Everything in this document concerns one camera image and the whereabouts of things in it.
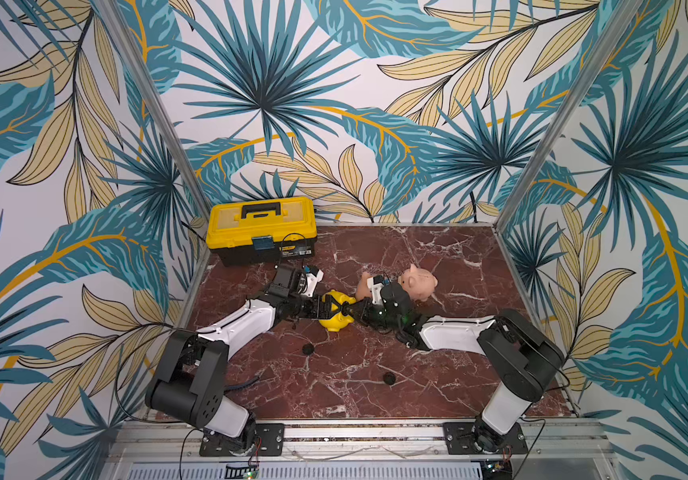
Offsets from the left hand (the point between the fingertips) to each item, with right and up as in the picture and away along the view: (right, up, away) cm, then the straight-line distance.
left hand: (330, 311), depth 87 cm
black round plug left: (-6, -11, +1) cm, 13 cm away
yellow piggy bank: (+2, -2, -3) cm, 4 cm away
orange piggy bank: (+10, +6, +1) cm, 12 cm away
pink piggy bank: (+27, +8, +6) cm, 29 cm away
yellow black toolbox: (-22, +24, +8) cm, 34 cm away
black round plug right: (+17, -18, -3) cm, 25 cm away
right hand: (+4, +1, -1) cm, 4 cm away
